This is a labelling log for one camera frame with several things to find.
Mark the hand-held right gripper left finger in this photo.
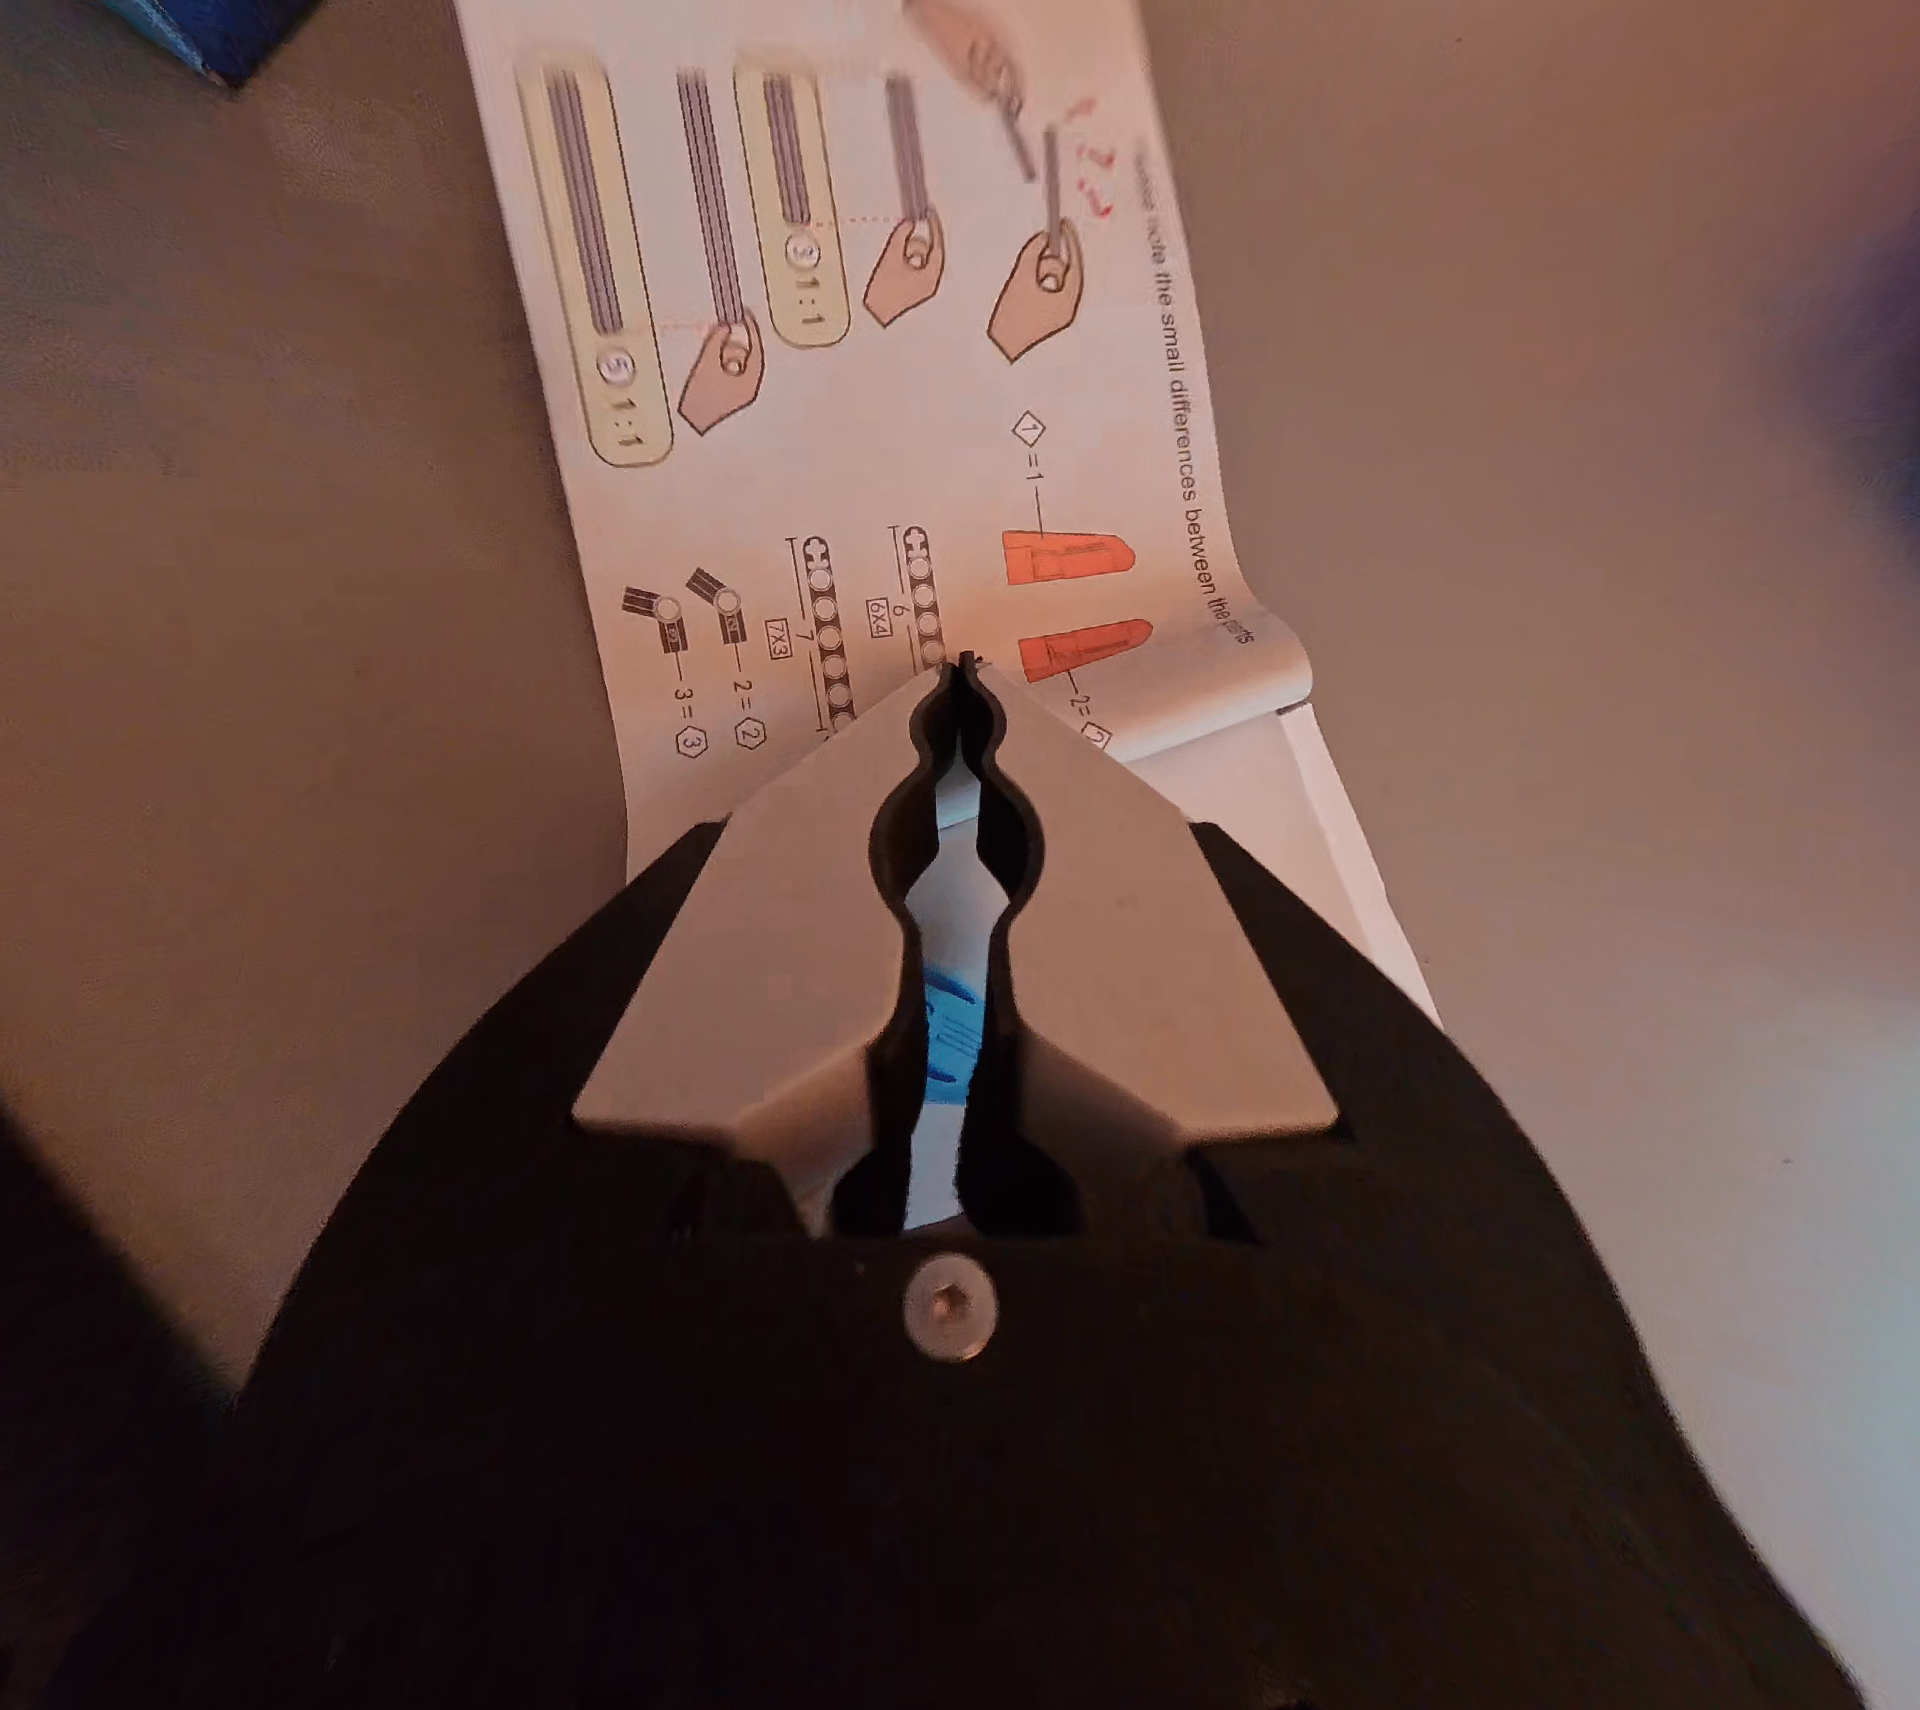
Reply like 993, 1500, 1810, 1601
571, 665, 962, 1237

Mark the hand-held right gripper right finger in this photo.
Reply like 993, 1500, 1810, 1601
960, 657, 1342, 1233

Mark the blue robot kit booklet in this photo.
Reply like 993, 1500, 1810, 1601
403, 0, 1445, 1233

